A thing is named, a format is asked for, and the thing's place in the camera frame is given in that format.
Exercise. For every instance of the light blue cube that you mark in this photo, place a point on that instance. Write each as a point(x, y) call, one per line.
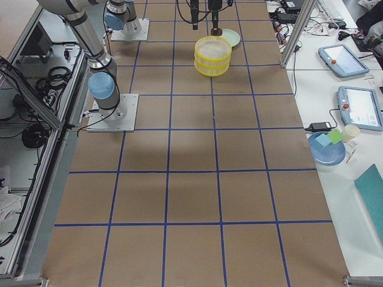
point(323, 140)

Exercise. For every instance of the aluminium frame post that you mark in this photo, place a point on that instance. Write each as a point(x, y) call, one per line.
point(301, 22)

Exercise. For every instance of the lower blue teach pendant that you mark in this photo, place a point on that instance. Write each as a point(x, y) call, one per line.
point(360, 107)

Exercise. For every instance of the yellow top steamer layer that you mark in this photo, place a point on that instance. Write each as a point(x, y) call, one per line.
point(212, 49)

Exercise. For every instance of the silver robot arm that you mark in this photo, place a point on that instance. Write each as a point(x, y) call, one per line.
point(118, 14)
point(102, 84)

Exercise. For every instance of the black power adapter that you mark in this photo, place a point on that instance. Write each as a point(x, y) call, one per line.
point(319, 127)

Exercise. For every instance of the upper blue teach pendant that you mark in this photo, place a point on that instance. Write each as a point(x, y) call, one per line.
point(342, 61)

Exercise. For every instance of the pale green plate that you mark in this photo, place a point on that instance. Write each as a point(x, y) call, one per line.
point(231, 36)

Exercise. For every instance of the white crumpled cloth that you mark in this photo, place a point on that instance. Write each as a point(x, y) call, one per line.
point(10, 203)

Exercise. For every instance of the blue plate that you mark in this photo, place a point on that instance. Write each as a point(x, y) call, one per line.
point(330, 155)

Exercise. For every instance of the green cube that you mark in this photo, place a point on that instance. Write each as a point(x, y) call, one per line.
point(335, 136)

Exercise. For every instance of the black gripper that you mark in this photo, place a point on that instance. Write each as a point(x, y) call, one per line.
point(215, 13)

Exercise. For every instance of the beige cup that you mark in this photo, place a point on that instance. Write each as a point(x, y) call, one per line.
point(349, 132)

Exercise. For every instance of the dark red bun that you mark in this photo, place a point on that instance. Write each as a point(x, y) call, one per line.
point(216, 32)

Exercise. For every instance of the blue teach pendant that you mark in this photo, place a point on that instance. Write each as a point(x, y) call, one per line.
point(360, 107)
point(342, 61)

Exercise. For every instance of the teal board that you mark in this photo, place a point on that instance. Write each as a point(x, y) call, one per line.
point(369, 186)

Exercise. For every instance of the black monitor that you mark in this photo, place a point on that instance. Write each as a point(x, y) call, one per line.
point(39, 44)

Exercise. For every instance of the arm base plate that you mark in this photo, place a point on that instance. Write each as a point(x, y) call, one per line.
point(134, 31)
point(122, 119)

